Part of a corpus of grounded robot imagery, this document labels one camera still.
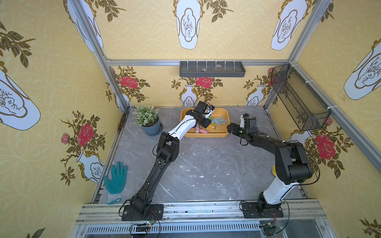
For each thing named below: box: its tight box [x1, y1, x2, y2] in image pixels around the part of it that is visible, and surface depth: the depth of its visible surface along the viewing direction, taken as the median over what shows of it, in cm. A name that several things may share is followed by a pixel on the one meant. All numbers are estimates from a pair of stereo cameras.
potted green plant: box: [130, 105, 164, 136], surface depth 96 cm
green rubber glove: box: [103, 161, 128, 204], surface depth 85 cm
